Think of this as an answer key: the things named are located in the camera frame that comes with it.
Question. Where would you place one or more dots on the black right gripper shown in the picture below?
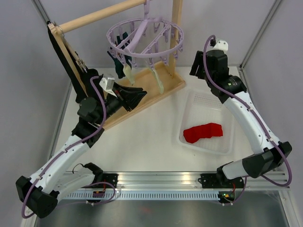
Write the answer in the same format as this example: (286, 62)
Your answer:
(199, 60)

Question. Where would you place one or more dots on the wooden rack left post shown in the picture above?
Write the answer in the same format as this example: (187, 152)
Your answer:
(68, 59)

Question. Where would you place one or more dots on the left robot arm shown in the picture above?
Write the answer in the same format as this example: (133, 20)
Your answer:
(43, 190)

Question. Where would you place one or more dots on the aluminium mounting rail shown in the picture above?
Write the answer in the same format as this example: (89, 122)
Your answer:
(186, 181)

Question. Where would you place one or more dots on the wooden rack post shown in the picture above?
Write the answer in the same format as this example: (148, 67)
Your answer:
(176, 18)
(68, 59)

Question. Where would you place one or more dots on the black shorts on hanger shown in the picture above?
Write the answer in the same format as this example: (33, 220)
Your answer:
(78, 73)

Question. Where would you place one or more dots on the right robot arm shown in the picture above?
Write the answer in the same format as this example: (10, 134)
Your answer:
(269, 152)

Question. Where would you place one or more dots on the white plastic basket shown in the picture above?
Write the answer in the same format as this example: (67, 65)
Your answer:
(202, 108)

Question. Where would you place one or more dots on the purple round clip hanger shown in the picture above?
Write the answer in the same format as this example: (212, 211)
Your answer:
(149, 39)

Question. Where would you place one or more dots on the white slotted cable duct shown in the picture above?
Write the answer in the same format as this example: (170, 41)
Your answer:
(145, 195)

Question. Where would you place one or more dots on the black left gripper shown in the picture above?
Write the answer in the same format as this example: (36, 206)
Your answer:
(131, 99)

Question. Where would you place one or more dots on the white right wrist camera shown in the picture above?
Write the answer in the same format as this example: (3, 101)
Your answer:
(219, 44)

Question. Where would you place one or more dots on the wooden rack base tray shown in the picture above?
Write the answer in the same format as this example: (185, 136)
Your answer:
(145, 80)

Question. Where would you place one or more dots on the cream sock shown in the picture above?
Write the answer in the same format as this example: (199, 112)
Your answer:
(157, 78)
(128, 73)

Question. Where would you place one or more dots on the red sock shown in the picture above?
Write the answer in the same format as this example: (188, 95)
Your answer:
(206, 131)

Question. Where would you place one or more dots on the wooden rack top rod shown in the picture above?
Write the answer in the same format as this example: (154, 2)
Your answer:
(98, 15)

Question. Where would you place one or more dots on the wooden rack right post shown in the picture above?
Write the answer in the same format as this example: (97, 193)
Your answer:
(176, 18)

